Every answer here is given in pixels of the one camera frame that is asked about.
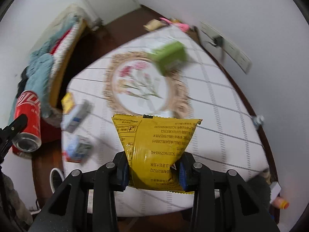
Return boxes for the pink toy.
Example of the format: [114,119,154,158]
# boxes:
[160,17,190,32]

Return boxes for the cardboard box on floor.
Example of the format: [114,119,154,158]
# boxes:
[143,19,167,32]

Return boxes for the white floral tablecloth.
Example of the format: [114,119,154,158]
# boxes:
[61,25,270,218]

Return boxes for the red cola can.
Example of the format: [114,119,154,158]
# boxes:
[13,90,41,152]

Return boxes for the orange capped bottle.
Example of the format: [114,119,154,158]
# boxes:
[271,196,290,210]

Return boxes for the black white trash bin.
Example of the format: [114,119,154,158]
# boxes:
[49,168,65,193]

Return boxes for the black clothing on bed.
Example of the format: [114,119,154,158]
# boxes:
[16,67,28,98]

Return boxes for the red blanket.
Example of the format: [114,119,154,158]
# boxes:
[50,29,71,55]

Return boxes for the black plug adapter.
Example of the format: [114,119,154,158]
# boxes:
[210,36,224,48]

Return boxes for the long light blue box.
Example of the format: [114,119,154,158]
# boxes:
[60,100,92,133]

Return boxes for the red blue milk carton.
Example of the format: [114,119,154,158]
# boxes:
[62,135,93,163]

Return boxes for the yellow snack packet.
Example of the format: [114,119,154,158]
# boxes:
[112,114,202,193]

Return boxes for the yellow red box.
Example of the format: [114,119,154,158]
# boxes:
[61,92,74,114]

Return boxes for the white wall power strip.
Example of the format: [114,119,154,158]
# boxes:
[200,21,252,74]

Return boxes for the wooden bed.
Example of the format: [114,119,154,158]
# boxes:
[31,3,89,126]

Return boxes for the green white box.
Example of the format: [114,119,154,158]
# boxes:
[148,40,187,76]

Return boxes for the teal blue duvet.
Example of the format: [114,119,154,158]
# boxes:
[7,14,82,126]

